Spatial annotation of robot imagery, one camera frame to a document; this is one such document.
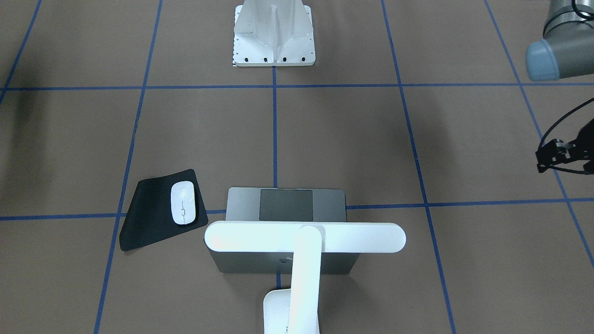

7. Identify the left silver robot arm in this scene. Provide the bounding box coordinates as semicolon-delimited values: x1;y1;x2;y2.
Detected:
525;0;594;175

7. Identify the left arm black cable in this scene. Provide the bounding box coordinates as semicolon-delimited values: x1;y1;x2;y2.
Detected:
536;97;594;175

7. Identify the dark mouse pad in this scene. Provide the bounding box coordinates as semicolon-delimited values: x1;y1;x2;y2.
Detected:
119;169;209;251

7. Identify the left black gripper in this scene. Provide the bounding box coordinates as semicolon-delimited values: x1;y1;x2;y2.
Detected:
536;128;594;174

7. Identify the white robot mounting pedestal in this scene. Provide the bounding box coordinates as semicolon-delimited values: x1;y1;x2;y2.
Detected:
232;0;316;67

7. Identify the white desk lamp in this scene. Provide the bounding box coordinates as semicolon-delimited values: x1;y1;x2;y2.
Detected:
204;221;407;334

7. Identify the white computer mouse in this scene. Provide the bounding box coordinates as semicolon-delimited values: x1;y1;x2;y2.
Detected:
170;180;196;225

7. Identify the grey laptop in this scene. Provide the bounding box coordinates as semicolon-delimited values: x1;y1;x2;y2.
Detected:
204;187;347;274

